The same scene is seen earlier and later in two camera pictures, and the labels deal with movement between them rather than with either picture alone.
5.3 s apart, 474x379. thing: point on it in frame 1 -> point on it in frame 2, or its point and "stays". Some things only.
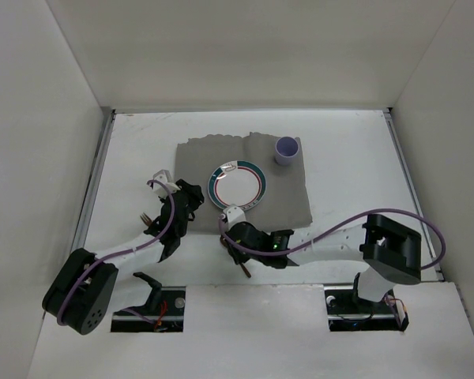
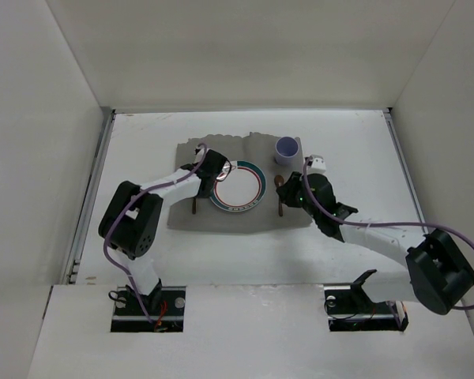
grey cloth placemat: [284, 204] stays
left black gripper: [158, 226] -> [220, 167]
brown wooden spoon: [223, 242] -> [279, 181]
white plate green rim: [237, 182] stays
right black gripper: [232, 249] -> [286, 190]
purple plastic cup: [287, 150] stays
